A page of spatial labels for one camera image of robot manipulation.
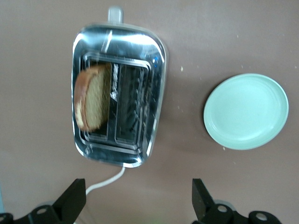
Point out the beige chrome toaster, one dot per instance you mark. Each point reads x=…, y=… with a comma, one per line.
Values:
x=130, y=46

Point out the brown bread slice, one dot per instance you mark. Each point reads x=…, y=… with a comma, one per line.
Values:
x=95, y=100

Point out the green round plate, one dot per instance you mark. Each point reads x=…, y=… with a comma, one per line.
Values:
x=245, y=112

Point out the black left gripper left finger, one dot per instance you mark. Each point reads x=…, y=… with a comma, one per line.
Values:
x=58, y=212

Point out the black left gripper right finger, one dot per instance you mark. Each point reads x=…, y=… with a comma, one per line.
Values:
x=210, y=212

